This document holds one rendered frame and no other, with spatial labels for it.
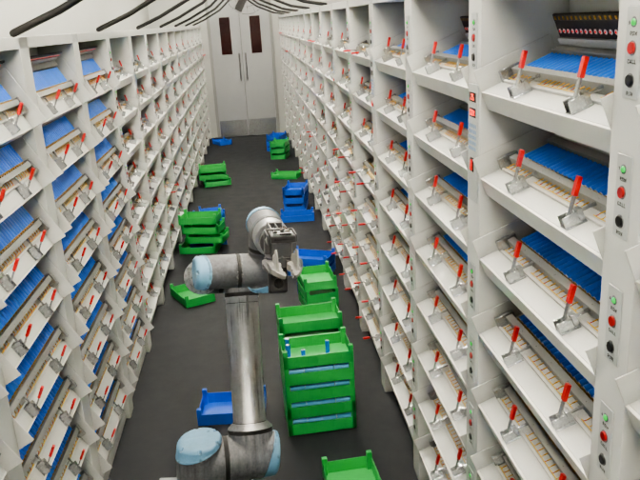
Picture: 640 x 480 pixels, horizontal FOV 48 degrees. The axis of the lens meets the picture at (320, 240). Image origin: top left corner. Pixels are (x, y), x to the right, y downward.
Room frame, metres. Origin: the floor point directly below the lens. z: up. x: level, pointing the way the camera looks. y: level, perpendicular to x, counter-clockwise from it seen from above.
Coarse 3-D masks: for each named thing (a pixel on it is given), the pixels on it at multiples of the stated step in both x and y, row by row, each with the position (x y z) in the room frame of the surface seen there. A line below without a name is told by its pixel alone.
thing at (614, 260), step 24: (624, 0) 1.02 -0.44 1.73; (624, 24) 1.02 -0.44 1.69; (624, 48) 1.01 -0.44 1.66; (624, 120) 1.00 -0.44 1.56; (624, 144) 1.00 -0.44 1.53; (624, 264) 0.97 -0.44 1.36; (624, 288) 0.97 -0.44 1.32; (600, 312) 1.03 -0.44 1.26; (624, 312) 0.96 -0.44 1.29; (600, 336) 1.03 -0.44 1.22; (624, 336) 0.96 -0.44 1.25; (600, 360) 1.02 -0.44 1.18; (624, 360) 0.95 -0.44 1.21; (600, 384) 1.02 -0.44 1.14; (624, 408) 0.94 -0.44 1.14; (624, 432) 0.94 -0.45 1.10; (624, 456) 0.94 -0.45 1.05
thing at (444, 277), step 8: (424, 232) 2.34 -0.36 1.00; (432, 232) 2.34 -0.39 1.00; (440, 232) 2.34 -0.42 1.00; (416, 240) 2.33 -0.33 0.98; (424, 240) 2.34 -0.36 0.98; (432, 240) 2.32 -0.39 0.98; (416, 248) 2.33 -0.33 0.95; (424, 248) 2.32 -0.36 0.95; (424, 256) 2.25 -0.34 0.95; (448, 256) 2.17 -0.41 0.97; (424, 264) 2.24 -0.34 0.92; (440, 264) 2.14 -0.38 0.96; (432, 272) 2.10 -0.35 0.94; (440, 272) 2.08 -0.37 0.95; (448, 272) 2.05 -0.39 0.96; (456, 272) 2.03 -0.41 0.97; (440, 280) 2.03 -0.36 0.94; (448, 280) 2.00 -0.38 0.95; (464, 280) 1.96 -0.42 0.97; (440, 288) 2.06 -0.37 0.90; (448, 288) 1.95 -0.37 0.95; (448, 296) 1.95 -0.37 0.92; (456, 296) 1.88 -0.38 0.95; (464, 296) 1.86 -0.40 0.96; (456, 304) 1.84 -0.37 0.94; (464, 304) 1.73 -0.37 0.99; (464, 312) 1.73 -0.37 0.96; (464, 320) 1.81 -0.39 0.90
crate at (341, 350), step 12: (300, 336) 2.91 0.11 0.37; (312, 336) 2.92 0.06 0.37; (324, 336) 2.93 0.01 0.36; (336, 336) 2.93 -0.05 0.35; (300, 348) 2.90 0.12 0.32; (312, 348) 2.89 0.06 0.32; (324, 348) 2.89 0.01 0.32; (336, 348) 2.88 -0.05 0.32; (348, 348) 2.75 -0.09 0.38; (288, 360) 2.71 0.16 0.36; (300, 360) 2.71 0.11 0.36; (312, 360) 2.72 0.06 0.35; (324, 360) 2.73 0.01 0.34; (336, 360) 2.73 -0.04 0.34; (348, 360) 2.74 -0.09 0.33
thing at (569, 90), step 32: (576, 32) 1.53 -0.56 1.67; (608, 32) 1.40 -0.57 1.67; (512, 64) 1.63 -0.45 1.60; (544, 64) 1.54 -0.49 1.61; (576, 64) 1.41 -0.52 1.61; (608, 64) 1.31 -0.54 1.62; (512, 96) 1.46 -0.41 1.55; (544, 96) 1.37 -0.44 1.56; (576, 96) 1.19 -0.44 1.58; (608, 96) 1.04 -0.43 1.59; (544, 128) 1.31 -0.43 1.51; (576, 128) 1.16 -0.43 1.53; (608, 128) 1.05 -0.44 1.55
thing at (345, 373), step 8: (344, 368) 2.74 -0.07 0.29; (352, 368) 2.74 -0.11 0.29; (288, 376) 2.71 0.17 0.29; (296, 376) 2.71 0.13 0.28; (304, 376) 2.72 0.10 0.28; (312, 376) 2.72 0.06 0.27; (320, 376) 2.72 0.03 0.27; (328, 376) 2.73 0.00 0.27; (336, 376) 2.73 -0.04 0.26; (344, 376) 2.74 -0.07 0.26; (352, 376) 2.74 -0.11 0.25; (288, 384) 2.71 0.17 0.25; (296, 384) 2.71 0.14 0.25; (304, 384) 2.71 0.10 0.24
